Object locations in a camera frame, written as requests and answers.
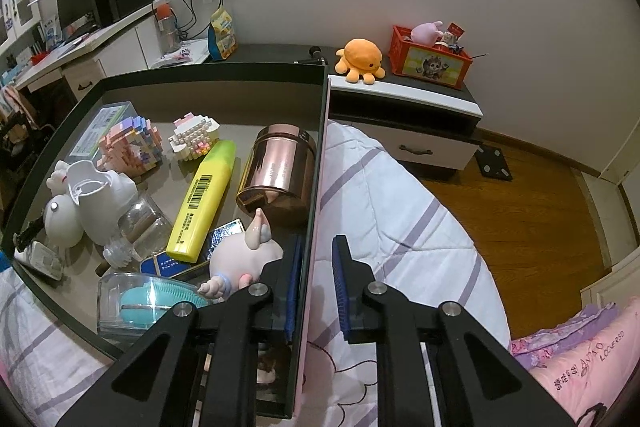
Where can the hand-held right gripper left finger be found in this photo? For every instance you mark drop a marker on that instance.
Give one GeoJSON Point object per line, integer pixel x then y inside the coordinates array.
{"type": "Point", "coordinates": [295, 292]}

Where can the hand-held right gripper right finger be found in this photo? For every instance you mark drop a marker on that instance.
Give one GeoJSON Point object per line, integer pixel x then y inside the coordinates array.
{"type": "Point", "coordinates": [342, 292]}

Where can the cat ear doll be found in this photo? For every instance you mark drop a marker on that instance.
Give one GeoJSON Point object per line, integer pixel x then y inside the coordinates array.
{"type": "Point", "coordinates": [245, 257]}

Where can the rose gold jar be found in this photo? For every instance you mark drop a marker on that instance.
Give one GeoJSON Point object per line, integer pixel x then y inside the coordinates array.
{"type": "Point", "coordinates": [280, 167]}

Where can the yellow highlighter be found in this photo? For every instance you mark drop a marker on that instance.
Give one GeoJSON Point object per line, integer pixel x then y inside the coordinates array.
{"type": "Point", "coordinates": [200, 202]}

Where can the teal silicone brush clear case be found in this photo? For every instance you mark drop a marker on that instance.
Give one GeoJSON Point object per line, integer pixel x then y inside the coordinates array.
{"type": "Point", "coordinates": [145, 307]}

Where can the small clear glass bottle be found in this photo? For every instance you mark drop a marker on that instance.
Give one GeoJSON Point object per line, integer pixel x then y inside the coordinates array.
{"type": "Point", "coordinates": [145, 222]}

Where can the dark glass storage box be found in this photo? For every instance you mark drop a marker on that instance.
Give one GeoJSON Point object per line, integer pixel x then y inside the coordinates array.
{"type": "Point", "coordinates": [240, 117]}

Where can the white building block figure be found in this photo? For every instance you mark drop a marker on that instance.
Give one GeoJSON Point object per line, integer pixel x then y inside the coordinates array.
{"type": "Point", "coordinates": [195, 137]}

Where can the pink building block figure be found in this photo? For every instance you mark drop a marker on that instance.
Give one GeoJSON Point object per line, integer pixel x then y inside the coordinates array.
{"type": "Point", "coordinates": [130, 147]}

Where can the white rabbit lamp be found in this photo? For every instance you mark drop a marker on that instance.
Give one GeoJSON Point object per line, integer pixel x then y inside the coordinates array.
{"type": "Point", "coordinates": [62, 222]}

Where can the clear plastic box green label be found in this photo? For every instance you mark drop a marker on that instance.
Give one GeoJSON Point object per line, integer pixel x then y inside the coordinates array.
{"type": "Point", "coordinates": [100, 129]}

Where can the small white gadget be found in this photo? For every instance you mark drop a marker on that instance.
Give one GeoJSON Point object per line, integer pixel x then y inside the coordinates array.
{"type": "Point", "coordinates": [42, 261]}

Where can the black clip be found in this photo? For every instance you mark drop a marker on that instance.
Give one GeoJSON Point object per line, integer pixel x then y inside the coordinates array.
{"type": "Point", "coordinates": [29, 232]}

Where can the white striped quilt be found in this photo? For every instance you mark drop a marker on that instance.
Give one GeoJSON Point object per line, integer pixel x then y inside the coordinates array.
{"type": "Point", "coordinates": [390, 217]}

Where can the dark top low cabinet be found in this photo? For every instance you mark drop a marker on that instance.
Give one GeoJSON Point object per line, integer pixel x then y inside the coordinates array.
{"type": "Point", "coordinates": [410, 107]}

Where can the orange octopus plush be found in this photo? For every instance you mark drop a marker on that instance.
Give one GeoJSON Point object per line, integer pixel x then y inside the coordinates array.
{"type": "Point", "coordinates": [360, 57]}

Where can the black clamp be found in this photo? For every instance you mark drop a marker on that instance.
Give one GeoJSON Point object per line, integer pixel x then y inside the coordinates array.
{"type": "Point", "coordinates": [312, 54]}

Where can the red plastic crate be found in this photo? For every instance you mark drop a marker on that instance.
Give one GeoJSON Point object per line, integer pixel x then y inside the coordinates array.
{"type": "Point", "coordinates": [435, 67]}

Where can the pink packet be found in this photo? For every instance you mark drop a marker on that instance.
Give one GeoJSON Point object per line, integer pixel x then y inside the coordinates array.
{"type": "Point", "coordinates": [175, 55]}

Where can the yellow and blue snack bag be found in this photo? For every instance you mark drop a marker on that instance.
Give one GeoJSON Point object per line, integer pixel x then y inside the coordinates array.
{"type": "Point", "coordinates": [222, 34]}

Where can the pink plush toy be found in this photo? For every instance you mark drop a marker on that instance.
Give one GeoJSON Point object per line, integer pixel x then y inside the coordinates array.
{"type": "Point", "coordinates": [427, 32]}

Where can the red and white toy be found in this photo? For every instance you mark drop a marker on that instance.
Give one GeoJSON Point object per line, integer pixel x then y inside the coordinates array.
{"type": "Point", "coordinates": [450, 38]}

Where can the white wardrobe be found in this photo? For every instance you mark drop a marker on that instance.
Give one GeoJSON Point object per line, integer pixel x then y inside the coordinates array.
{"type": "Point", "coordinates": [617, 227]}

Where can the clear water bottle red cap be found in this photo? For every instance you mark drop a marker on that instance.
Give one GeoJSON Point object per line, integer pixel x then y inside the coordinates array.
{"type": "Point", "coordinates": [168, 32]}

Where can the white desk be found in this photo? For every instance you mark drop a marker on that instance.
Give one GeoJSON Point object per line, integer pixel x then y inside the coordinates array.
{"type": "Point", "coordinates": [100, 57]}

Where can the blue and white box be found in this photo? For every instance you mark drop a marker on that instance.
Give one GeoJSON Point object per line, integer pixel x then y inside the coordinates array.
{"type": "Point", "coordinates": [52, 31]}

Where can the black computer monitor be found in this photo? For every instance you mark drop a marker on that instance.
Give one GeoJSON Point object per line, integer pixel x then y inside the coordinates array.
{"type": "Point", "coordinates": [75, 2]}

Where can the white glass door cabinet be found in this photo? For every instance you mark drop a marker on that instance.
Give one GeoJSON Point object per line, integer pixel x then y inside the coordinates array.
{"type": "Point", "coordinates": [17, 2]}

